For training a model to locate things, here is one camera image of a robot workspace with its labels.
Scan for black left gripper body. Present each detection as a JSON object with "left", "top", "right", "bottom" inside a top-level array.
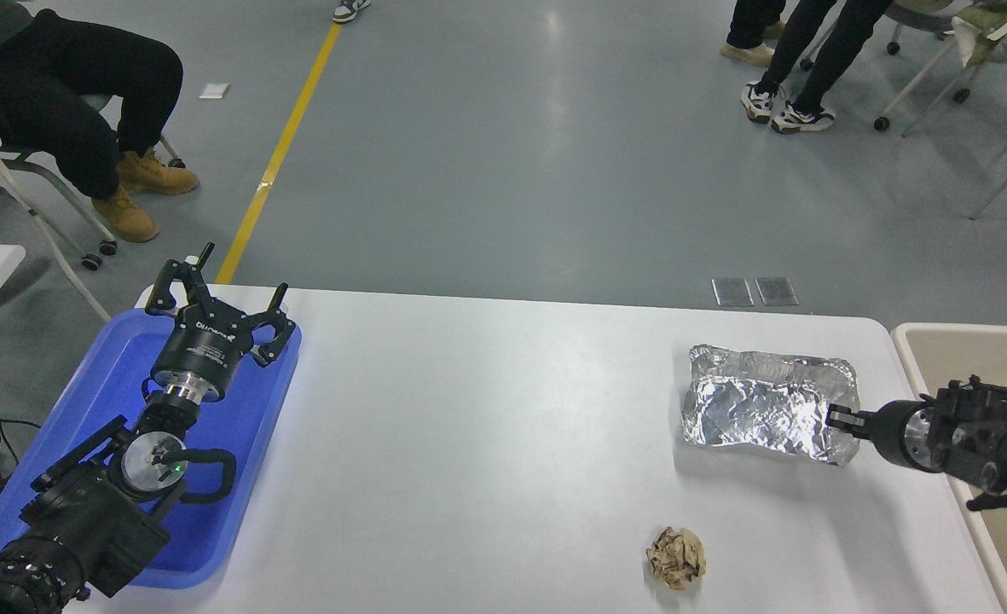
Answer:
[{"left": 150, "top": 298, "right": 253, "bottom": 401}]

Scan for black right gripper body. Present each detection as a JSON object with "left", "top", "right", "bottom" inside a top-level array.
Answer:
[{"left": 871, "top": 399, "right": 920, "bottom": 469}]

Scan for silver foil tray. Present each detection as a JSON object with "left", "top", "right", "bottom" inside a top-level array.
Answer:
[{"left": 680, "top": 344, "right": 862, "bottom": 467}]

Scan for clear floor plate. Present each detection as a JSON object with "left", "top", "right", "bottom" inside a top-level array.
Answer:
[
  {"left": 755, "top": 276, "right": 800, "bottom": 307},
  {"left": 712, "top": 277, "right": 755, "bottom": 308}
]

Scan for blue plastic tray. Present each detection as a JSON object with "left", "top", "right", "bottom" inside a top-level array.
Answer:
[{"left": 0, "top": 307, "right": 303, "bottom": 591}]

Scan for large pale bin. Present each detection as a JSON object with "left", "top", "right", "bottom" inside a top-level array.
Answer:
[{"left": 891, "top": 322, "right": 1007, "bottom": 614}]

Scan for crumpled tan paper ball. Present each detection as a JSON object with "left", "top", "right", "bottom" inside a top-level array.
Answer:
[{"left": 645, "top": 526, "right": 708, "bottom": 591}]

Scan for seated person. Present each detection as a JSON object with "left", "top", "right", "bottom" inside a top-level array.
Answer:
[{"left": 0, "top": 0, "right": 201, "bottom": 244}]

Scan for person with black-white sneakers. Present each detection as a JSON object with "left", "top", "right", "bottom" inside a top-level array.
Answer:
[{"left": 740, "top": 0, "right": 894, "bottom": 136}]

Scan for person with tan shoes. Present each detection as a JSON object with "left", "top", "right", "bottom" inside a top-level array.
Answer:
[{"left": 719, "top": 0, "right": 787, "bottom": 67}]

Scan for grey wheeled office chair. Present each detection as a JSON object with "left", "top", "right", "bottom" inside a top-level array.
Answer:
[{"left": 800, "top": 0, "right": 964, "bottom": 71}]

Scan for pale green cloth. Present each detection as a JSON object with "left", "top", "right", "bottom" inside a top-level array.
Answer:
[{"left": 951, "top": 0, "right": 1007, "bottom": 67}]

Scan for white-frame chair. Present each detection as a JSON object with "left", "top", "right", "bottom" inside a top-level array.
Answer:
[{"left": 874, "top": 0, "right": 1007, "bottom": 221}]

